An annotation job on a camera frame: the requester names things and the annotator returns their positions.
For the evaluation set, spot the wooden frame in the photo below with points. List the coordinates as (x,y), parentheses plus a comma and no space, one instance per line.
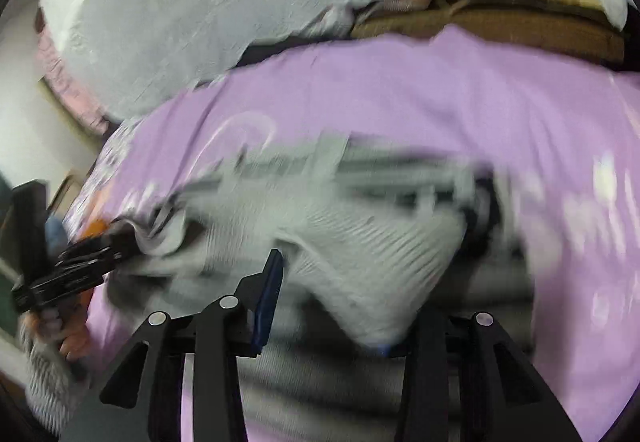
(62,194)

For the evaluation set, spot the purple printed bedsheet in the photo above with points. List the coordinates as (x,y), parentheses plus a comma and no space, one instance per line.
(450,111)

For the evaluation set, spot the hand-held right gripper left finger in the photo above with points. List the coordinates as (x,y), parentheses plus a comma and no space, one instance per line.
(267,297)

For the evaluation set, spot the orange folded cloth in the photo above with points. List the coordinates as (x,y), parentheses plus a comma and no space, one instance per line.
(95,228)

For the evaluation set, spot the white purple floral sheet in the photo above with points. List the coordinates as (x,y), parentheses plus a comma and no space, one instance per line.
(112,156)

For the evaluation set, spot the person's left hand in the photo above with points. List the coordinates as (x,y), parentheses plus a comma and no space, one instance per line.
(70,334)

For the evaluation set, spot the blue fluffy cloth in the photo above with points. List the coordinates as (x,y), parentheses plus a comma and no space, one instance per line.
(56,233)

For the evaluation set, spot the pink floral cloth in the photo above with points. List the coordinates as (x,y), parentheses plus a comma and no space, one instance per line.
(65,81)

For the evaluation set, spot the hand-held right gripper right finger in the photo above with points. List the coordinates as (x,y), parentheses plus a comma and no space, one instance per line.
(425,372)

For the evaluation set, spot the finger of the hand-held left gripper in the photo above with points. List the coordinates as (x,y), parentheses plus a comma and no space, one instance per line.
(125,247)

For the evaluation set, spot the person's left forearm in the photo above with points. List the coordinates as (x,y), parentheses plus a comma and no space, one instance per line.
(47,387)

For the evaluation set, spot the brown wooden boards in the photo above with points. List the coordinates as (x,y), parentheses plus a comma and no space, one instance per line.
(500,21)

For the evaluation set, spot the black grey striped sweater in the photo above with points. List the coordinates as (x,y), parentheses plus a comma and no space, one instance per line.
(340,247)

